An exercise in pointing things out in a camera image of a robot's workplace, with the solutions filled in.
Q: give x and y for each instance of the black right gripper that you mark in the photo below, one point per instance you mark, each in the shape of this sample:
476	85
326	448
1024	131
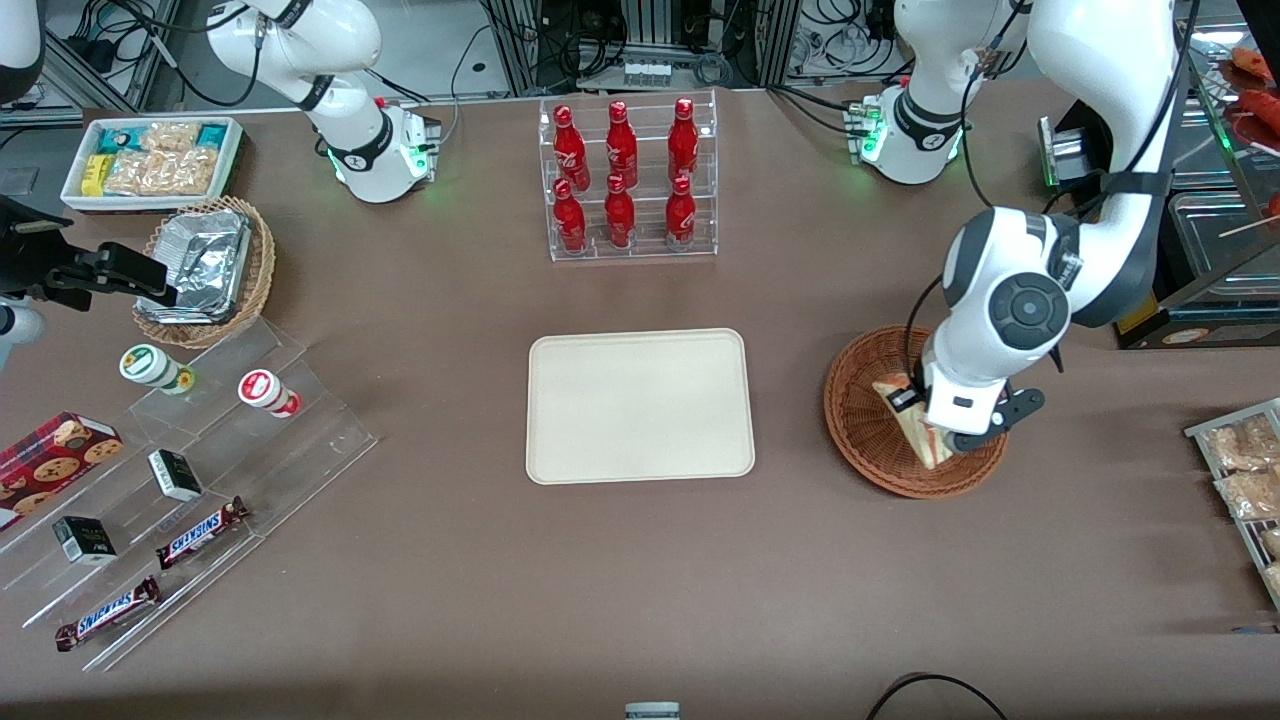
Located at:
42	262

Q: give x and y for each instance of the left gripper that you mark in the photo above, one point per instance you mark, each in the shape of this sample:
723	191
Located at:
908	398

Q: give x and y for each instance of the triangular sandwich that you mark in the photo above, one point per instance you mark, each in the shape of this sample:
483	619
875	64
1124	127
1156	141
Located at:
912	427

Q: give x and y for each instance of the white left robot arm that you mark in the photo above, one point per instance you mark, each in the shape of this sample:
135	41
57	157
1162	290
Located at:
1100	60

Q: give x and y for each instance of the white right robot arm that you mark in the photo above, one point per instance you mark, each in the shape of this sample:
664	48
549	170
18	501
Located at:
350	150

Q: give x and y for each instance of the large brown wicker basket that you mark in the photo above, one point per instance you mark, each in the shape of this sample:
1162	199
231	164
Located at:
860	440

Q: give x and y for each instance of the small light wicker basket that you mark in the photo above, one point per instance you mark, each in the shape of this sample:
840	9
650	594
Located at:
258	275

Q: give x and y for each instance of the beige plastic tray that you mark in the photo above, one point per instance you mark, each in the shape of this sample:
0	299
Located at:
640	405

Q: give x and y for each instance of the tray of packaged snacks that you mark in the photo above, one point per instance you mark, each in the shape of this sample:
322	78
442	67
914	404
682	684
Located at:
1197	432

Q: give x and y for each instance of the crumpled silver foil package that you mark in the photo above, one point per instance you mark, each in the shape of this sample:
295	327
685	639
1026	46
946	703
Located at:
205	265

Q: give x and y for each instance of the green lid cup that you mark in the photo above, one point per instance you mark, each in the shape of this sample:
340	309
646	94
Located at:
148	366

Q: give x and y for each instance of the large clear cookie bag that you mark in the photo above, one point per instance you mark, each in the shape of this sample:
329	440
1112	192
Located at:
160	172

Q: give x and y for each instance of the yellow snack packet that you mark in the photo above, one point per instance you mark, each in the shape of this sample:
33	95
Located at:
94	175

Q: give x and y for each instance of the teal snack packet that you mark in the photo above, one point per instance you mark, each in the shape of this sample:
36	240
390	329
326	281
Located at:
115	140
211	136

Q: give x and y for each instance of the white rectangular snack bin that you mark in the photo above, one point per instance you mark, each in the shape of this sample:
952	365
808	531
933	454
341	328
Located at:
232	165

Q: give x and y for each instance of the small clear cookie bag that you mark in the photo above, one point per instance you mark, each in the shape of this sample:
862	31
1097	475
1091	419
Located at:
170	135

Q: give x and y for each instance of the red lid cup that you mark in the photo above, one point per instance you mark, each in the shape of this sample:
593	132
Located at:
265	391

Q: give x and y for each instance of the small dark green box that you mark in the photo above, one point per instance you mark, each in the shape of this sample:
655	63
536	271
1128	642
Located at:
84	540
175	475

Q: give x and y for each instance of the red plaid cookie box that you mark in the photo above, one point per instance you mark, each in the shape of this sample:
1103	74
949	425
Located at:
50	460

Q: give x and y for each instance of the clear acrylic stepped shelf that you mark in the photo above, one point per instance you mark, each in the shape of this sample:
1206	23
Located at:
300	440

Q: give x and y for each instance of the Snickers chocolate bar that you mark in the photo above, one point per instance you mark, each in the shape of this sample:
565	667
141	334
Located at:
200	533
108	613

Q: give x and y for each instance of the red cola bottle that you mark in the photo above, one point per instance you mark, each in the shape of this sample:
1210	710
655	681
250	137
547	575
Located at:
683	140
619	218
569	222
621	145
680	215
572	150

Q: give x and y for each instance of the clear acrylic bottle rack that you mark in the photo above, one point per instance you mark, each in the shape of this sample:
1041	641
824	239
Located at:
648	252

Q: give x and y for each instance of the silver metal box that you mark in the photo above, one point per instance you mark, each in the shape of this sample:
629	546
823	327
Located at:
1075	150

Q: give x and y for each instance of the clear bag of pastries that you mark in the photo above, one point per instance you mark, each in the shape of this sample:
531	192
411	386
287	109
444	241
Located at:
1274	580
1250	495
1245	445
1272	543

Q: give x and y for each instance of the wooden food skewer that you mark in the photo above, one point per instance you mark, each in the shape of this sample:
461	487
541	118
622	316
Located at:
1250	225

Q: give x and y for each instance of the small grey device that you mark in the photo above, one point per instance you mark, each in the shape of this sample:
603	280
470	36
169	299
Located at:
652	712

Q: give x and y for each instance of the white power strip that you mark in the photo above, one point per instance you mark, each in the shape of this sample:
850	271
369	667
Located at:
645	72

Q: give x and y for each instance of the orange fried sausage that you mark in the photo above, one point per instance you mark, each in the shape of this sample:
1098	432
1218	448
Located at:
1262	104
1252	65

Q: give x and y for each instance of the dark grey left wrist camera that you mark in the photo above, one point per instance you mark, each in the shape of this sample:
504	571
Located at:
1018	407

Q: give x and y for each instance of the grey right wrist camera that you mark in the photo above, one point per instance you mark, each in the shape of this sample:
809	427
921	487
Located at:
18	325

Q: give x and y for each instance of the aluminium frame post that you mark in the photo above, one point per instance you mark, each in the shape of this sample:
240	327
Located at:
515	45
778	40

